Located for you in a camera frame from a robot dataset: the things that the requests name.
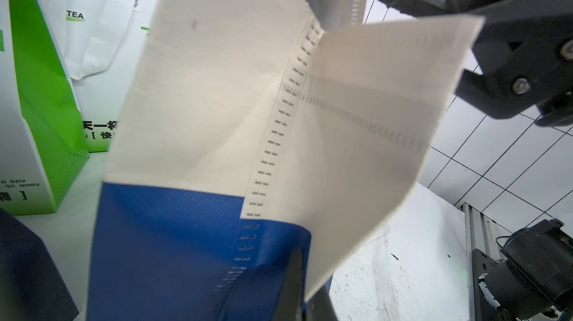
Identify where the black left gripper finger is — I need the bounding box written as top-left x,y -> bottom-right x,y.
271,249 -> 338,321

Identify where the green white bag left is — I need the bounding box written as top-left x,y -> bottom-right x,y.
0,0 -> 90,216

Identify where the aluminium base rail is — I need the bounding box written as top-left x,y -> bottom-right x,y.
463,205 -> 572,320

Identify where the navy beige small bag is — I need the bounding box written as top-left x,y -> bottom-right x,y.
1,210 -> 79,320

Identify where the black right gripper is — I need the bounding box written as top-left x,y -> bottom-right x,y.
455,0 -> 572,127

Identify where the blue beige takeout bag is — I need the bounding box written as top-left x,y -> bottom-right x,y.
87,0 -> 485,320

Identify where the green white bag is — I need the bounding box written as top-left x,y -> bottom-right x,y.
40,0 -> 157,152
0,0 -> 90,216

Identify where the green white bag right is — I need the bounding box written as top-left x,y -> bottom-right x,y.
40,0 -> 157,152

